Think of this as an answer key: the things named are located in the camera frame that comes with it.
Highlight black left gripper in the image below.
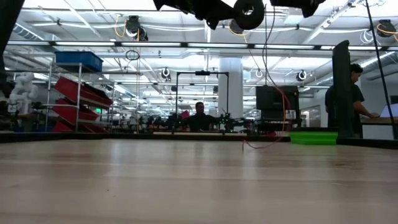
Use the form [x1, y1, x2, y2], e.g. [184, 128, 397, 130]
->
[152, 0, 237, 30]

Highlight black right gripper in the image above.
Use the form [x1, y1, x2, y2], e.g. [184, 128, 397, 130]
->
[269, 0, 326, 18]

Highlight red cord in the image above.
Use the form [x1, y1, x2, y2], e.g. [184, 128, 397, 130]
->
[241, 5, 292, 154]

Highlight long ceiling light strip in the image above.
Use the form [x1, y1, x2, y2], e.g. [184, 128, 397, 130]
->
[6, 40, 398, 51]

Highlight white round pillar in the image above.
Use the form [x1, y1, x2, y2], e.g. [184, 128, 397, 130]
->
[218, 57, 244, 121]

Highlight black monitor cart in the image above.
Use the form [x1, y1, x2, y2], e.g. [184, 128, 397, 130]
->
[255, 85, 301, 133]

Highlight person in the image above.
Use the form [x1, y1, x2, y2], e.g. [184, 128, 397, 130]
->
[183, 101, 220, 133]
[325, 63, 381, 138]

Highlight black red robot station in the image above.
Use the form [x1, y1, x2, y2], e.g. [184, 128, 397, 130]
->
[166, 109, 193, 133]

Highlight black robot station green lights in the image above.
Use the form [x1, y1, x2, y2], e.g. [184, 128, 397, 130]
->
[217, 112, 251, 133]

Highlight green plastic bin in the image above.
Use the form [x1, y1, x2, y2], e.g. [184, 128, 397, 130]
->
[288, 131, 339, 146]

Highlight blue plastic crate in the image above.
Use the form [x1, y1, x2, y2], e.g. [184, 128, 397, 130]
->
[55, 51, 104, 73]

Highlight open laptop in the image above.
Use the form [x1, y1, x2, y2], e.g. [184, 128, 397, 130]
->
[379, 103, 398, 118]

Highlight red plastic bin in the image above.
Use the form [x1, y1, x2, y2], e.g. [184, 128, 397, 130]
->
[51, 120, 109, 134]
[52, 98, 100, 124]
[54, 77, 113, 108]

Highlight white robot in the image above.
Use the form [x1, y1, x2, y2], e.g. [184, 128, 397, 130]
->
[8, 72, 40, 114]

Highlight black ceiling cable reel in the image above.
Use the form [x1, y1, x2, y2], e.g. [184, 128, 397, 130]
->
[376, 19, 398, 39]
[228, 19, 246, 35]
[125, 15, 149, 42]

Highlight black gantry frame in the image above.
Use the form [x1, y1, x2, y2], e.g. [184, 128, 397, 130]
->
[175, 70, 230, 134]

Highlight black hanging cable loop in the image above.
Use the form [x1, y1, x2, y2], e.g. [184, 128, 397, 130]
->
[125, 49, 141, 62]

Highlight yellow hanging cable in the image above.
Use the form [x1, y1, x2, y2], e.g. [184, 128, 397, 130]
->
[242, 32, 286, 132]

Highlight metal wire shelf rack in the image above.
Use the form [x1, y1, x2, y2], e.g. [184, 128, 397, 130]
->
[45, 62, 114, 134]

